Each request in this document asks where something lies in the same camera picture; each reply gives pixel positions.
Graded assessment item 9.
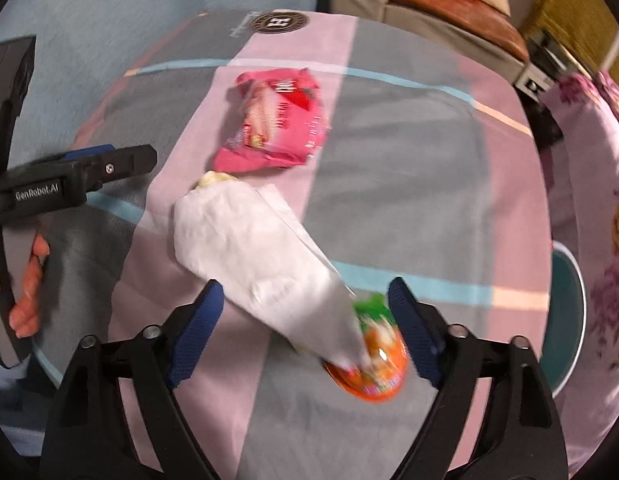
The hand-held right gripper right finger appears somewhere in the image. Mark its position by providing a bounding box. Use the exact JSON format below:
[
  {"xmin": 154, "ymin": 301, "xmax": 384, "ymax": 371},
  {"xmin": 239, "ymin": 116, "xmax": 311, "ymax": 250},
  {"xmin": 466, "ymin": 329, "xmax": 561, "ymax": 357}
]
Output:
[{"xmin": 387, "ymin": 276, "xmax": 570, "ymax": 480}]

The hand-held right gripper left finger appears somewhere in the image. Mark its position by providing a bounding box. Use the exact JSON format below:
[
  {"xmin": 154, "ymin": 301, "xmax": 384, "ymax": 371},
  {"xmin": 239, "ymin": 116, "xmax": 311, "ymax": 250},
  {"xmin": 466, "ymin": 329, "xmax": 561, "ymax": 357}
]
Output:
[{"xmin": 40, "ymin": 279, "xmax": 225, "ymax": 480}]

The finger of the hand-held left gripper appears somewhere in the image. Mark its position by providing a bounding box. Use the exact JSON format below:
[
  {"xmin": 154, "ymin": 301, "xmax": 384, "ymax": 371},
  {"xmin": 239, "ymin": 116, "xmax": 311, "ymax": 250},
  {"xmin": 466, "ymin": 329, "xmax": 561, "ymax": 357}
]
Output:
[
  {"xmin": 77, "ymin": 144, "xmax": 158, "ymax": 192},
  {"xmin": 60, "ymin": 144, "xmax": 116, "ymax": 162}
]

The orange snack packet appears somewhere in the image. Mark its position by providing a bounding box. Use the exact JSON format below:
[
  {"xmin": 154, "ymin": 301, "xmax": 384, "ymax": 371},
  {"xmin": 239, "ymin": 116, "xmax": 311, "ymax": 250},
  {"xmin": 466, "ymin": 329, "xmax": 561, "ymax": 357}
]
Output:
[{"xmin": 322, "ymin": 294, "xmax": 407, "ymax": 403}]

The white paper bag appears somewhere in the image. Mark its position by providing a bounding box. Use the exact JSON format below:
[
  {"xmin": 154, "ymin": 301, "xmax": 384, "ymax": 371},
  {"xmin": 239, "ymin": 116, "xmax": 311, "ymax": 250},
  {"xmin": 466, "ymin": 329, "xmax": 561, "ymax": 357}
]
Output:
[{"xmin": 174, "ymin": 171, "xmax": 375, "ymax": 371}]

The teal trash bin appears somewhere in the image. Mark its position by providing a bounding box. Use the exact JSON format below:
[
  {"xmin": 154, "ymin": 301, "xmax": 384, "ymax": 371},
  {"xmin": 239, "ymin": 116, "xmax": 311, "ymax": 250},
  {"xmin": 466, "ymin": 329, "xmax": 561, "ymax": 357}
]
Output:
[{"xmin": 542, "ymin": 240, "xmax": 587, "ymax": 398}]

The person's left hand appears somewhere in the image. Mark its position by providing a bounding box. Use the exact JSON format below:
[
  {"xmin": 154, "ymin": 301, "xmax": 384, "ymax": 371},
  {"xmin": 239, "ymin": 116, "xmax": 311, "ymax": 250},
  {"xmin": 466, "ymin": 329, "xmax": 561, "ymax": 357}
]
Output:
[{"xmin": 0, "ymin": 234, "xmax": 50, "ymax": 341}]

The pink snack packet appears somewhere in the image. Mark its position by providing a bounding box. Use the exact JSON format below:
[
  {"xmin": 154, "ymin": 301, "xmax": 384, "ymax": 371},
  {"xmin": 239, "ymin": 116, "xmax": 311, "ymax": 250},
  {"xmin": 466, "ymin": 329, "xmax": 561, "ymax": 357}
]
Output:
[{"xmin": 212, "ymin": 67, "xmax": 331, "ymax": 175}]

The person's blue clothing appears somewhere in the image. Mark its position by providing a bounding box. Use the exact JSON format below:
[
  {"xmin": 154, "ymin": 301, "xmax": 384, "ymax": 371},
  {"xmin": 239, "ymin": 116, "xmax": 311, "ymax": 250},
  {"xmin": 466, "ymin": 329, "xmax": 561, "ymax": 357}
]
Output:
[{"xmin": 0, "ymin": 345, "xmax": 60, "ymax": 461}]

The pink floral blanket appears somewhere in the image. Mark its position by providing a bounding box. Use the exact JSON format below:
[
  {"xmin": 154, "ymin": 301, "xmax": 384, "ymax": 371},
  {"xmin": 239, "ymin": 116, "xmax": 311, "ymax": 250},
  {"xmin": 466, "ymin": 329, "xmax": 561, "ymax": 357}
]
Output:
[{"xmin": 539, "ymin": 70, "xmax": 619, "ymax": 461}]

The black side table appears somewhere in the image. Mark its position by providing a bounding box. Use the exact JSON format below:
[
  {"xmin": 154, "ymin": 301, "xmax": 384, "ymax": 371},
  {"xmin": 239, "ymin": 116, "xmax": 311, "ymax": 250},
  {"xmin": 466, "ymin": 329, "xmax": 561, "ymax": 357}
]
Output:
[{"xmin": 512, "ymin": 30, "xmax": 590, "ymax": 107}]

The beige and brown armchair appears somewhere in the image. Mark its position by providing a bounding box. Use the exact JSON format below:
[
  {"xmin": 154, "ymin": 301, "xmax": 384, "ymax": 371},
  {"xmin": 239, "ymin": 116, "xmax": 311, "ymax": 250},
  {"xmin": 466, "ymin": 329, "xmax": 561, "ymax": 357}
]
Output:
[{"xmin": 329, "ymin": 0, "xmax": 530, "ymax": 73}]

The olive knitted cloth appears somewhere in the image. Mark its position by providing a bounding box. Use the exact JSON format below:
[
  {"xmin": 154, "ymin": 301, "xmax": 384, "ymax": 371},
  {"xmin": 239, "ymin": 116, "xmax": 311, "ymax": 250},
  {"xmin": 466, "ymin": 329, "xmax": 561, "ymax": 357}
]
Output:
[{"xmin": 519, "ymin": 0, "xmax": 619, "ymax": 76}]

